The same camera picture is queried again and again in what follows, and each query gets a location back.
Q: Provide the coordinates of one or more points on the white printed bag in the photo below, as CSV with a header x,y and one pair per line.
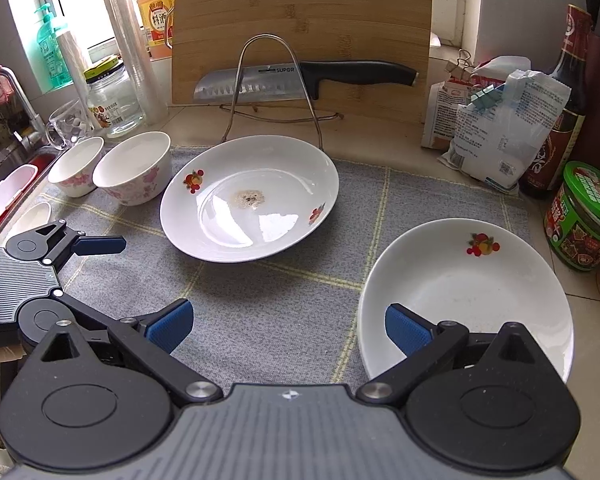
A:
x,y
500,135

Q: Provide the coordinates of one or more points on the orange cooking wine bottle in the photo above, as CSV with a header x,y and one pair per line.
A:
x,y
155,15

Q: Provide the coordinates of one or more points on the slim white plastic roll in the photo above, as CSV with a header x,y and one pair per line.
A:
x,y
72,65

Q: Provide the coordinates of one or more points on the dark soy sauce bottle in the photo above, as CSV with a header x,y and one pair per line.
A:
x,y
560,135

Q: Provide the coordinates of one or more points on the clear glass mug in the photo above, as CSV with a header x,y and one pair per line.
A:
x,y
70,125

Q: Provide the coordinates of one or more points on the white fruit print plate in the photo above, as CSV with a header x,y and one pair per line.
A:
x,y
480,290

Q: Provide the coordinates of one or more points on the white plastic basin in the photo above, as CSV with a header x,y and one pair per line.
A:
x,y
7,190

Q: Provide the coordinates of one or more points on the large clear plastic wrap roll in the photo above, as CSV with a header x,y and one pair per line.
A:
x,y
130,50

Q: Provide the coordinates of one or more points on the stainless steel sink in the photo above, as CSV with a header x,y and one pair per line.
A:
x,y
0,155

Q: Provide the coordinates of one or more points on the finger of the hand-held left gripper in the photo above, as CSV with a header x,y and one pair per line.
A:
x,y
100,245
85,310

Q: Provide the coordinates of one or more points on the green dish soap bottle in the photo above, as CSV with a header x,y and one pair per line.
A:
x,y
50,55

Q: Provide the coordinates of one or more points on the orange white bag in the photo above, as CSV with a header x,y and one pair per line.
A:
x,y
442,110

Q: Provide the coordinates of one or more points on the metal binder clip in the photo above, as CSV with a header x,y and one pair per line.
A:
x,y
464,66

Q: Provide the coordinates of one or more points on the bamboo cutting board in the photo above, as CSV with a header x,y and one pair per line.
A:
x,y
305,10

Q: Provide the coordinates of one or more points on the grey green checked towel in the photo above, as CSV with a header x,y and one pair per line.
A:
x,y
280,310

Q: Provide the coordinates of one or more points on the green lidded sauce jar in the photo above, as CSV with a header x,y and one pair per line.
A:
x,y
580,220

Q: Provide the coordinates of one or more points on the glass jar with yellow lid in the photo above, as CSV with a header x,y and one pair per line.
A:
x,y
115,105

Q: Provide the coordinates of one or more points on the white floral bowl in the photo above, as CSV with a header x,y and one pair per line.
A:
x,y
130,165
75,160
32,217

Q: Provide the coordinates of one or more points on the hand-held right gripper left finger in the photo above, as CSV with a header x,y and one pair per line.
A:
x,y
172,325

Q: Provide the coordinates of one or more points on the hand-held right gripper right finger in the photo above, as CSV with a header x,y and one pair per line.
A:
x,y
405,330

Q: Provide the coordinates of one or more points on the metal faucet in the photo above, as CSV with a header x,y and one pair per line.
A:
x,y
22,105

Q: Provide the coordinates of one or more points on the white plate with centre stain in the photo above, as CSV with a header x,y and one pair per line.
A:
x,y
280,180

